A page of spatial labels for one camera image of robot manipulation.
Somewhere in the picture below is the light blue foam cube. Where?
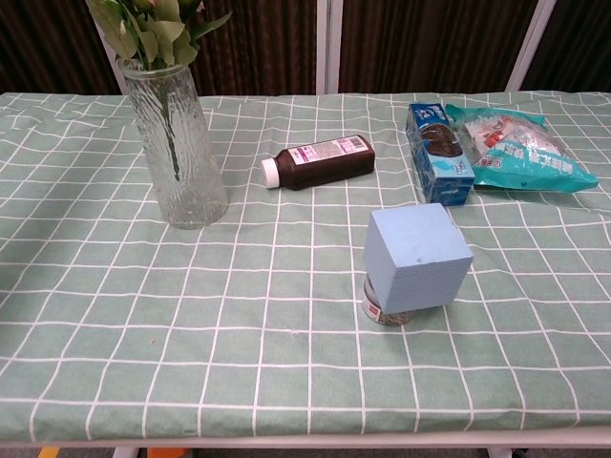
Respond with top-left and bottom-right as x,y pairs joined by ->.
362,202 -> 474,315

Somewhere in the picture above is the small round tin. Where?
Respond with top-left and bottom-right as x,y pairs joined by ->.
361,276 -> 431,328

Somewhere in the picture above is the blue Oreo cookie box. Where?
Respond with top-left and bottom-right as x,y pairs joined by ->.
406,102 -> 476,207

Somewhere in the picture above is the teal snack bag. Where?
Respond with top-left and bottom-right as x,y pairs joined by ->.
444,103 -> 600,195

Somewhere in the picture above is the pink artificial rose bouquet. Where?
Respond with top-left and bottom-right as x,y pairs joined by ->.
85,0 -> 234,182

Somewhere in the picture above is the dark corrugated partition panel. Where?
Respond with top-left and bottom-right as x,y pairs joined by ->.
108,0 -> 319,95
522,0 -> 611,92
339,0 -> 540,94
0,0 -> 120,95

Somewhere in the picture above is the green checked tablecloth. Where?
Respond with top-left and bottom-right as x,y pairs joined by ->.
0,90 -> 611,443

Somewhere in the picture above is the brown bottle white cap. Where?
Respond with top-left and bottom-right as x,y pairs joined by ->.
261,135 -> 376,191

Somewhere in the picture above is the clear textured glass vase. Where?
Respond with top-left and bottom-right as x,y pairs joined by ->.
116,59 -> 229,231

